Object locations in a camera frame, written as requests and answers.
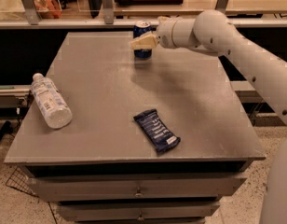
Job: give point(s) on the black wire rack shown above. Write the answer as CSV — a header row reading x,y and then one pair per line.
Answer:
x,y
18,181

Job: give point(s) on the middle metal bracket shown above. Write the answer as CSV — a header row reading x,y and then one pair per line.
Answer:
x,y
108,11

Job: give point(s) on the left metal bracket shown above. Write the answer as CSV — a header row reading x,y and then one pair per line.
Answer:
x,y
32,15

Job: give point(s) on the grey drawer cabinet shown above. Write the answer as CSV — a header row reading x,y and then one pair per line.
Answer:
x,y
106,86

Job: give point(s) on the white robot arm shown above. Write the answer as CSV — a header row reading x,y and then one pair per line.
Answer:
x,y
212,32

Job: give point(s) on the grey drawer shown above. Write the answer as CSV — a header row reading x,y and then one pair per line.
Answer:
x,y
137,211
122,187

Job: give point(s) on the blue rxbar blueberry wrapper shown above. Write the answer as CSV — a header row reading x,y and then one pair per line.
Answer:
x,y
156,131

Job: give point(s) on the upper grey drawer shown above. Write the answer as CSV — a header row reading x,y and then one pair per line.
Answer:
x,y
122,187

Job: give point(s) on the orange snack bag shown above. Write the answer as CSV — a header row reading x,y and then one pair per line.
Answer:
x,y
49,9

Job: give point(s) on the blue pepsi can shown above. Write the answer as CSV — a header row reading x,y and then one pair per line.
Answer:
x,y
141,27

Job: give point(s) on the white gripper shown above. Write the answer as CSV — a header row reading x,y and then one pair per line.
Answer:
x,y
164,34

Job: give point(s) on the clear plastic water bottle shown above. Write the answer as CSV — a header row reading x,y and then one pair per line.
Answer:
x,y
54,109

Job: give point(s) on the lower grey drawer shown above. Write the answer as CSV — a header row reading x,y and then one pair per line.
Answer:
x,y
137,211

